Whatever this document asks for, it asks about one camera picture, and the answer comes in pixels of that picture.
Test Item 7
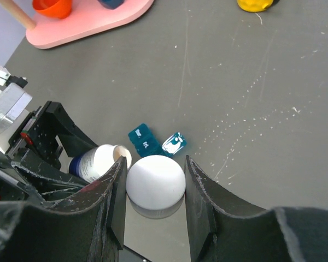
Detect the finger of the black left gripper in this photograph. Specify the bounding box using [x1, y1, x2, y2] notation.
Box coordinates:
[11, 150, 87, 201]

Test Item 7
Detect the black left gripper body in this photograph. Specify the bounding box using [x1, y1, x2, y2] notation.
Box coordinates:
[8, 101, 97, 169]

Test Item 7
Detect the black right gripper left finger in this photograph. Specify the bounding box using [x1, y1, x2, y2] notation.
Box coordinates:
[0, 157, 127, 261]

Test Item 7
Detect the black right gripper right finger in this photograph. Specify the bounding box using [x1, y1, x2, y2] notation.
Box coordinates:
[184, 157, 328, 261]

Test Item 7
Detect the white pill bottle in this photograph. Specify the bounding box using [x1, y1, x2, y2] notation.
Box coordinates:
[68, 144, 132, 183]

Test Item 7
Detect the white bottle cap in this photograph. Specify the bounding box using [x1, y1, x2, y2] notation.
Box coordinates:
[126, 155, 186, 219]

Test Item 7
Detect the teal pill organizer box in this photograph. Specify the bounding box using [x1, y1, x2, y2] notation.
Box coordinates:
[128, 123, 187, 158]

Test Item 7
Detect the orange plastic bowl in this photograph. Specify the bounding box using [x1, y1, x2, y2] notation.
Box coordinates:
[32, 0, 73, 19]

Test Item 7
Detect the pink three-tier wooden shelf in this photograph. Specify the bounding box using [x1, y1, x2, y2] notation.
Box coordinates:
[0, 1, 154, 49]

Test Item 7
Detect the dark blue faceted cup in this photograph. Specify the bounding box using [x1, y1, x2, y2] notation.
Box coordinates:
[98, 0, 124, 9]

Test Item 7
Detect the yellow mug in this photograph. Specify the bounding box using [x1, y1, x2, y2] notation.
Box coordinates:
[237, 0, 278, 13]

